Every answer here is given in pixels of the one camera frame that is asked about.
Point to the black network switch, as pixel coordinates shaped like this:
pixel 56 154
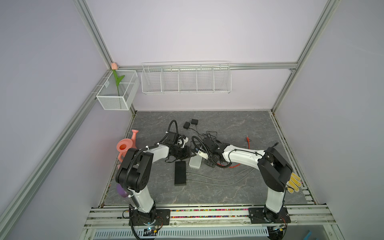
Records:
pixel 180 173

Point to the pink watering can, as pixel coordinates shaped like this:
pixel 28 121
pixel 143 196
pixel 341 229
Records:
pixel 124 145

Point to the black power adapter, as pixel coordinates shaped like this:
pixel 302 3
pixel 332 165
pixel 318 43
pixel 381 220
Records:
pixel 194 122
pixel 186 125

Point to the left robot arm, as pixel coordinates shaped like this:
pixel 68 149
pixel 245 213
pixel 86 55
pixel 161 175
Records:
pixel 134 173

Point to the yellow work glove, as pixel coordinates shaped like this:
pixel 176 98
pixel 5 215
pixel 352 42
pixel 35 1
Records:
pixel 294 184

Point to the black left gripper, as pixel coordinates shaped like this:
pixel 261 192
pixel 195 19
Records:
pixel 186 154

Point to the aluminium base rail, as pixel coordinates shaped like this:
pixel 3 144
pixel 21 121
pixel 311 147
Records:
pixel 210 222

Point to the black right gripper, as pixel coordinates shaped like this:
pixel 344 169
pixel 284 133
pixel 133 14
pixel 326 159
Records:
pixel 209 163

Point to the artificial tulip flower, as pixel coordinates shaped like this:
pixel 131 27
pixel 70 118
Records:
pixel 118 78

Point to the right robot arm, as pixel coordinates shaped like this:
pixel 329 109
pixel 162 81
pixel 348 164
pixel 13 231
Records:
pixel 274 168

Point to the long white wire basket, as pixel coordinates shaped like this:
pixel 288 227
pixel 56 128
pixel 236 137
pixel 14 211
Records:
pixel 186 77

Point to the aluminium frame rail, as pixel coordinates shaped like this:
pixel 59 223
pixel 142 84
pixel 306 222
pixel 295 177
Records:
pixel 53 53

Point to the purple garden trowel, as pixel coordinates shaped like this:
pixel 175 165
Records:
pixel 121 191

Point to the small white wire basket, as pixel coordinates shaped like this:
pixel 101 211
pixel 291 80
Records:
pixel 108 95

